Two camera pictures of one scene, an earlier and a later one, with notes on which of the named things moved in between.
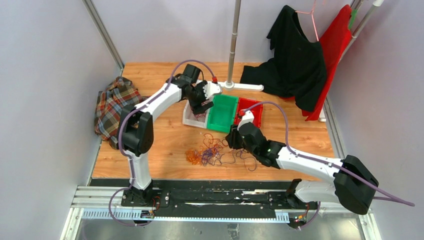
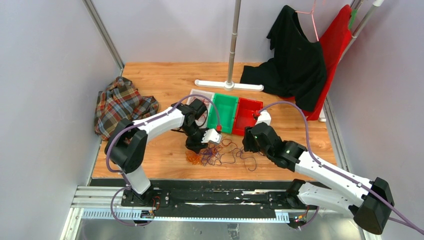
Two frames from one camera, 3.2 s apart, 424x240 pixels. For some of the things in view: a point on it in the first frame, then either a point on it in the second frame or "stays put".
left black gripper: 197,107 → 196,146
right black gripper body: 236,141 → 251,144
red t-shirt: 334,42 stays put
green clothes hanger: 353,14 stays put
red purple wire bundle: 214,152 stays put
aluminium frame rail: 105,33 stays put
